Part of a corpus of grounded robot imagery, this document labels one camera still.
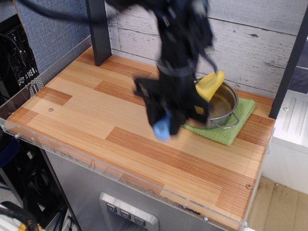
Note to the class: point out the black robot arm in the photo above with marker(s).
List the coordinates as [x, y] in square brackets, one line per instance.
[185, 32]

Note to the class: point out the yellow plastic banana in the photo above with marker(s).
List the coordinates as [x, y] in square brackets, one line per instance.
[208, 85]

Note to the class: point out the dark grey post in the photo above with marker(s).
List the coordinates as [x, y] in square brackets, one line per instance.
[99, 32]
[290, 67]

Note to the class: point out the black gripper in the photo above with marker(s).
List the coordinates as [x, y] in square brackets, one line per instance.
[176, 94]

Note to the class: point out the silver button control panel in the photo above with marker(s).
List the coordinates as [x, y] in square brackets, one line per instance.
[117, 213]

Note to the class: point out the stainless cabinet front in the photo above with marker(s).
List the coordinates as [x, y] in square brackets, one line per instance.
[82, 188]

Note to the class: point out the small steel pot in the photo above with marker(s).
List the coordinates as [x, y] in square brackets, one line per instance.
[224, 102]

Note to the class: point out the blue handled grey spoon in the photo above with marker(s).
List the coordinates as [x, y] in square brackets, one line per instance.
[162, 127]

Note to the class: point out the green cloth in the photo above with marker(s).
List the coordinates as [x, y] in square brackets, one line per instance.
[227, 136]

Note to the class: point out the dark grey right post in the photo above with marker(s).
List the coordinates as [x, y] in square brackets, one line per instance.
[290, 67]

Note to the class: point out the dark grey left post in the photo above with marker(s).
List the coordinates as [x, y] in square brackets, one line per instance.
[99, 32]

